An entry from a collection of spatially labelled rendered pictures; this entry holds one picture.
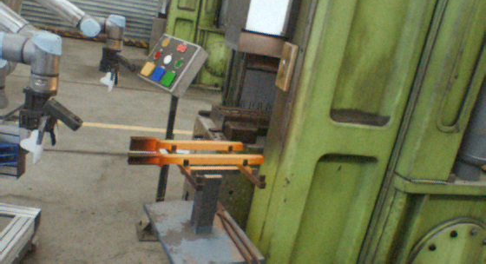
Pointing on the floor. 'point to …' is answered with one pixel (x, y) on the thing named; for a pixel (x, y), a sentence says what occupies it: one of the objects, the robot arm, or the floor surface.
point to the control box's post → (166, 139)
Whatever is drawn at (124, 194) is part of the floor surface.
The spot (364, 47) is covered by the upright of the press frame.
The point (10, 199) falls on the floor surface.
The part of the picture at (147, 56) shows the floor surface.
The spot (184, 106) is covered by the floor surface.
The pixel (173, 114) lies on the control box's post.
